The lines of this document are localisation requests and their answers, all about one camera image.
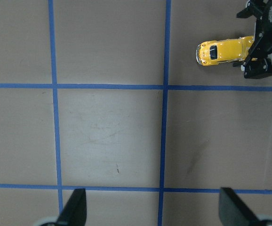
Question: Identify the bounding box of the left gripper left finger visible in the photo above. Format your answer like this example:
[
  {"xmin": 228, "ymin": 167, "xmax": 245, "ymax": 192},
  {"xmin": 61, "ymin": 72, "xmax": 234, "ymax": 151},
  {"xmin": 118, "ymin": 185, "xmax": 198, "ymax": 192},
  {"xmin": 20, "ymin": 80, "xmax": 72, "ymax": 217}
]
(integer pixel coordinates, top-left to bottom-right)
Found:
[{"xmin": 56, "ymin": 188, "xmax": 87, "ymax": 226}]

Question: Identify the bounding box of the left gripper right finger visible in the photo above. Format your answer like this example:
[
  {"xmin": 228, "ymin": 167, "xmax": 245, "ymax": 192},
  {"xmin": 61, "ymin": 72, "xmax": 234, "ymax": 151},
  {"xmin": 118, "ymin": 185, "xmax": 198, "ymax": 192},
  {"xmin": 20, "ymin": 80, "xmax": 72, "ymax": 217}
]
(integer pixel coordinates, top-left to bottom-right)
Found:
[{"xmin": 218, "ymin": 187, "xmax": 263, "ymax": 226}]

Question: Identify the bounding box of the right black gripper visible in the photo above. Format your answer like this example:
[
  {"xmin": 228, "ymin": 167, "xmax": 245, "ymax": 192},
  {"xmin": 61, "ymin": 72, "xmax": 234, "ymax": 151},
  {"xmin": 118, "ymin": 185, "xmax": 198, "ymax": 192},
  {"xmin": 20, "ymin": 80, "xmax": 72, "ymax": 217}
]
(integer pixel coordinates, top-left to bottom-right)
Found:
[{"xmin": 233, "ymin": 0, "xmax": 272, "ymax": 79}]

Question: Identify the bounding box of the yellow beetle toy car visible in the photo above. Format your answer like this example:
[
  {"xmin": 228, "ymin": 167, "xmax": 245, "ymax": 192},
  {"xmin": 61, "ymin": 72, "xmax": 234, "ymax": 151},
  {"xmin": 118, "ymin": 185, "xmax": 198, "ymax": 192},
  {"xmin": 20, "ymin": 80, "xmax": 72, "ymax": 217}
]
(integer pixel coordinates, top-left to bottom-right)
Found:
[{"xmin": 196, "ymin": 36, "xmax": 255, "ymax": 66}]

